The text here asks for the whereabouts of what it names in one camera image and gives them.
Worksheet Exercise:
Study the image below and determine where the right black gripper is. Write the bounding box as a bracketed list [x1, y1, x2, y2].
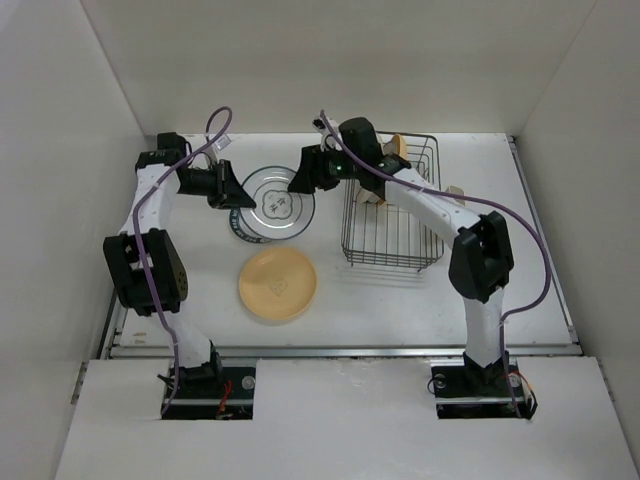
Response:
[287, 142, 362, 193]

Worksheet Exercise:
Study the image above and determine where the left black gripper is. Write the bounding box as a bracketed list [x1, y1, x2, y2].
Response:
[177, 158, 255, 209]

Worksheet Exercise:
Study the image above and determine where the dark rimmed lettered plate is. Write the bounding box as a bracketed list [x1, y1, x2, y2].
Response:
[229, 209, 262, 244]

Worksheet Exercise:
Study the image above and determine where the white green rimmed plate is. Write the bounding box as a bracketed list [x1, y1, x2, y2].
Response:
[239, 166, 316, 241]

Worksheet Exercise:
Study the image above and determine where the beige plate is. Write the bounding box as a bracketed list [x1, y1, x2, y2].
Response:
[356, 181, 386, 206]

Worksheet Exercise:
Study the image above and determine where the yellow plate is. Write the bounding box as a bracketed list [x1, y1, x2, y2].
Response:
[238, 247, 318, 323]

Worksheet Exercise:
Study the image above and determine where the tan plate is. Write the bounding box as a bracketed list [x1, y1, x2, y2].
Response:
[383, 134, 408, 160]

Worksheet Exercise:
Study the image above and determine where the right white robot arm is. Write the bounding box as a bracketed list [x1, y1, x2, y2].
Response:
[288, 115, 514, 397]

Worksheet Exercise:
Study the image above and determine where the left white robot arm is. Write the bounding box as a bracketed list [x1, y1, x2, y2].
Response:
[103, 132, 256, 397]

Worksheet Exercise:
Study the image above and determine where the beige cutlery holder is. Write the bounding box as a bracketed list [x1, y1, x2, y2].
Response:
[446, 185, 466, 206]

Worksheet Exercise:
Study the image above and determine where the white foam board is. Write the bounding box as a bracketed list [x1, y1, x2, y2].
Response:
[57, 357, 637, 479]

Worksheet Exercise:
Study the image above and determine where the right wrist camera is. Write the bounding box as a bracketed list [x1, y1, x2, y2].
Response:
[312, 116, 339, 151]

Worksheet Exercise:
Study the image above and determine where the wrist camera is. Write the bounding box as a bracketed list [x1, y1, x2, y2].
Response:
[312, 116, 339, 151]
[201, 135, 232, 168]

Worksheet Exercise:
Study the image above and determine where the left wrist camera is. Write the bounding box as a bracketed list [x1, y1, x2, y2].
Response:
[201, 135, 232, 168]

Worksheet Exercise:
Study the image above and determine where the wire dish rack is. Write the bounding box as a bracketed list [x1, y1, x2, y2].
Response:
[341, 133, 445, 273]

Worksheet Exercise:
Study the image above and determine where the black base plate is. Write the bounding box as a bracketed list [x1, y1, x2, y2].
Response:
[158, 364, 257, 421]

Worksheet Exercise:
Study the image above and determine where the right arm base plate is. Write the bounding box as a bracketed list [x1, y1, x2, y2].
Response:
[427, 358, 538, 420]

